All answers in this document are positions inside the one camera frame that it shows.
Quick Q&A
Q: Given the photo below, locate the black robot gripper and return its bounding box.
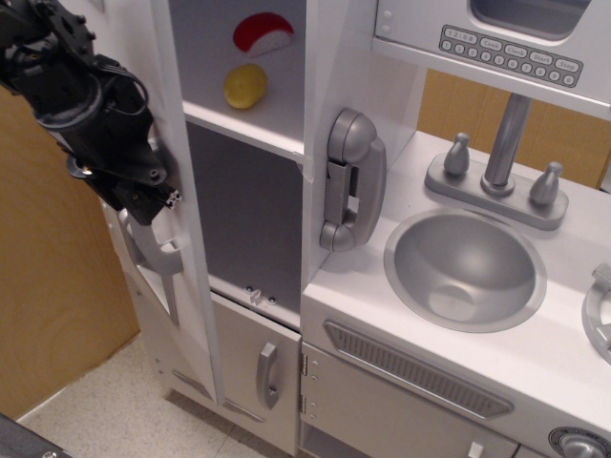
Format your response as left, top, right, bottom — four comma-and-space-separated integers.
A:
36, 54, 182, 224

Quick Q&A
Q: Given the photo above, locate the silver fridge handle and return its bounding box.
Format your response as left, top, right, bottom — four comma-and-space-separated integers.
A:
117, 139, 183, 277

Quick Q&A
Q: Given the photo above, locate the white fridge door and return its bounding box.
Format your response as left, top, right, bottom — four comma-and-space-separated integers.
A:
71, 1, 221, 387

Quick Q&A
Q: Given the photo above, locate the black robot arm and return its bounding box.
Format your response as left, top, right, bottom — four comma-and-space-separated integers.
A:
1, 1, 181, 226

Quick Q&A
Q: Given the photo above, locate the silver ice dispenser panel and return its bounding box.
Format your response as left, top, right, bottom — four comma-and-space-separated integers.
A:
137, 265, 179, 326

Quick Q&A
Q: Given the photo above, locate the yellow toy potato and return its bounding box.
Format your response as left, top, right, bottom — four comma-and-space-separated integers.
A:
223, 64, 267, 110

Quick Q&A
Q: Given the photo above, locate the red white toy cheese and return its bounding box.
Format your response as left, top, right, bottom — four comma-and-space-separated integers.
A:
232, 11, 295, 57

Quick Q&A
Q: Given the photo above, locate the white lower freezer door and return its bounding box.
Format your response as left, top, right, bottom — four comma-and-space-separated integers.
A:
129, 271, 303, 457

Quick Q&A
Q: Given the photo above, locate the white toy kitchen cabinet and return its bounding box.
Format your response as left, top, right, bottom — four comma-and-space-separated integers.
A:
169, 1, 610, 457

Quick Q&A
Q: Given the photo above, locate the black case corner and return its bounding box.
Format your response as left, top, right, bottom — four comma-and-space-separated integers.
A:
0, 414, 73, 458

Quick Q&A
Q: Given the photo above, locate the white oven door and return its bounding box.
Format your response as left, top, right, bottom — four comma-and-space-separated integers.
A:
301, 344, 518, 458

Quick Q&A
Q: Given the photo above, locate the brown cardboard backing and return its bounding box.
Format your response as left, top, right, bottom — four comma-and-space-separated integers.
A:
418, 70, 610, 188

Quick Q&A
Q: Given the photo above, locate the silver toy sink bowl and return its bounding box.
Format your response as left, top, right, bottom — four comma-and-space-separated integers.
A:
384, 209, 547, 333

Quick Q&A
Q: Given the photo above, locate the grey vent grille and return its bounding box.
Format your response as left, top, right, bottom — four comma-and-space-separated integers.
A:
323, 321, 514, 420

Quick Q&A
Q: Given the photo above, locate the silver toy faucet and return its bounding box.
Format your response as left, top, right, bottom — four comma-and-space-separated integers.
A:
425, 94, 569, 231

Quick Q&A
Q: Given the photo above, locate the toy microwave with keypad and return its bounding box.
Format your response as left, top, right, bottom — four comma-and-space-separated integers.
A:
372, 1, 610, 120

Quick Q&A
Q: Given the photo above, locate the silver stove burner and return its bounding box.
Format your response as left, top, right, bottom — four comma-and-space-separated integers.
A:
581, 263, 610, 364

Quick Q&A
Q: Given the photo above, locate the silver stove knob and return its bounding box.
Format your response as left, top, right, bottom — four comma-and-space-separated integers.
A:
548, 427, 610, 458

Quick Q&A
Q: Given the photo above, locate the grey toy wall phone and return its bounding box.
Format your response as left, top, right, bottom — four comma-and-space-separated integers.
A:
320, 109, 387, 252

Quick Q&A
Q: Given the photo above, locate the silver lower door handle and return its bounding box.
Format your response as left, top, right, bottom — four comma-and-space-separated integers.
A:
256, 343, 279, 410

